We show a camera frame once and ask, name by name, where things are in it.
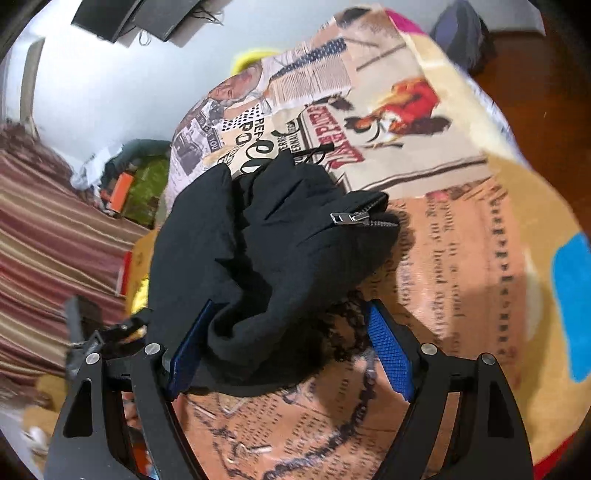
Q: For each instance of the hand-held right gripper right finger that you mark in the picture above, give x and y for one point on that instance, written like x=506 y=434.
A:
x=390 y=350

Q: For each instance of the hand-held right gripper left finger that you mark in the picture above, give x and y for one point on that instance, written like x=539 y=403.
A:
x=189 y=355

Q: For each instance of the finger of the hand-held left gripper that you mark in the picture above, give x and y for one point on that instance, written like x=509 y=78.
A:
x=131 y=332

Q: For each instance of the black zip hoodie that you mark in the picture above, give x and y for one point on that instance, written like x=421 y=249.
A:
x=268 y=249

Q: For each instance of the pile of clothes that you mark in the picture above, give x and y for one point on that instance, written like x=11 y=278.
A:
x=134 y=152

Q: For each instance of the yellow cloth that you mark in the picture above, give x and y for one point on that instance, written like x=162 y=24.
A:
x=141 y=295

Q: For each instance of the red flat box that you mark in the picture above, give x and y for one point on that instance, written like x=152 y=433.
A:
x=123 y=274

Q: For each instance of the cardboard box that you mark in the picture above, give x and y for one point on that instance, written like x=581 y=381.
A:
x=141 y=258

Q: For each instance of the striped curtain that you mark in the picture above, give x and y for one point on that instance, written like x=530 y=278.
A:
x=55 y=230

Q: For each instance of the orange box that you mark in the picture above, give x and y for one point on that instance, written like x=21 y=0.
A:
x=121 y=194

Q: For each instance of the green bag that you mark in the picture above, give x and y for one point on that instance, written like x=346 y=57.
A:
x=145 y=194

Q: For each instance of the printed blanket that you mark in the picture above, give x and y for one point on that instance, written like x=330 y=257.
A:
x=461 y=221

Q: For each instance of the yellow pillow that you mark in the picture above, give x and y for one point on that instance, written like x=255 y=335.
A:
x=249 y=62

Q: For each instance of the black monitor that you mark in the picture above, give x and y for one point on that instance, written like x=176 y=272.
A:
x=104 y=16
x=180 y=16

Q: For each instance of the dark backpack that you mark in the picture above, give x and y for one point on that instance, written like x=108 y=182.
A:
x=461 y=32

